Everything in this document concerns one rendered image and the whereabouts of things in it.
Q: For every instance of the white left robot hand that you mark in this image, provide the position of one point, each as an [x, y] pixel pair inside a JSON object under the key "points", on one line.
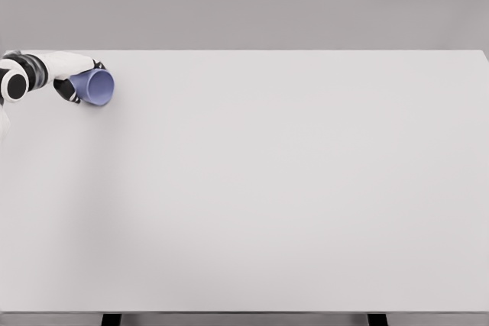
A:
{"points": [[74, 63]]}

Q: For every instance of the blue plastic cup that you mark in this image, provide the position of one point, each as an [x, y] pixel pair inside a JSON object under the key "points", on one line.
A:
{"points": [[97, 87]]}

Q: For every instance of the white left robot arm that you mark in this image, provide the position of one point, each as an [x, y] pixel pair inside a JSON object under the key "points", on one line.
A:
{"points": [[23, 74]]}

